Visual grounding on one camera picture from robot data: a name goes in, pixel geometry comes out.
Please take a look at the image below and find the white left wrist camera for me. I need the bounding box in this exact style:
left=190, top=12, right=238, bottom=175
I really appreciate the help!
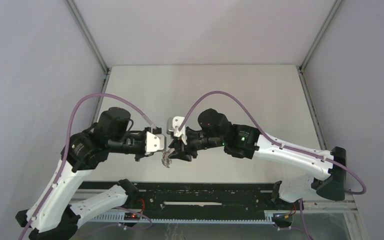
left=145, top=131, right=167, bottom=154

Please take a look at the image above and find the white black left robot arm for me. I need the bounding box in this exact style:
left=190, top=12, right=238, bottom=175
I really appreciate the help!
left=15, top=107, right=167, bottom=240

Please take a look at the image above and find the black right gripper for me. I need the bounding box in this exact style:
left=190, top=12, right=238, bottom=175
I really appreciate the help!
left=168, top=128, right=225, bottom=163

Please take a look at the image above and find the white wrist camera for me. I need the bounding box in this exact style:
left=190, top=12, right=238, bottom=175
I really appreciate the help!
left=167, top=116, right=187, bottom=145
left=145, top=131, right=167, bottom=154

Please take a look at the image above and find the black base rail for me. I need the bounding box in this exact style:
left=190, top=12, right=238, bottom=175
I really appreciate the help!
left=79, top=181, right=305, bottom=220

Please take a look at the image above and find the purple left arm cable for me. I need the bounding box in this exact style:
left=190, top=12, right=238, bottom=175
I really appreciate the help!
left=18, top=93, right=163, bottom=240

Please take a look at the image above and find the red-handled metal key holder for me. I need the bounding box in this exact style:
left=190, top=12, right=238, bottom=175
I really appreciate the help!
left=161, top=148, right=177, bottom=168

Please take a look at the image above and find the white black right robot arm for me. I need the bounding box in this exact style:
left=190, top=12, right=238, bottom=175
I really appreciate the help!
left=162, top=108, right=347, bottom=209

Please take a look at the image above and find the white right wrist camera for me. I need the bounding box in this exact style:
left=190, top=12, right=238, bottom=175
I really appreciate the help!
left=167, top=116, right=187, bottom=145

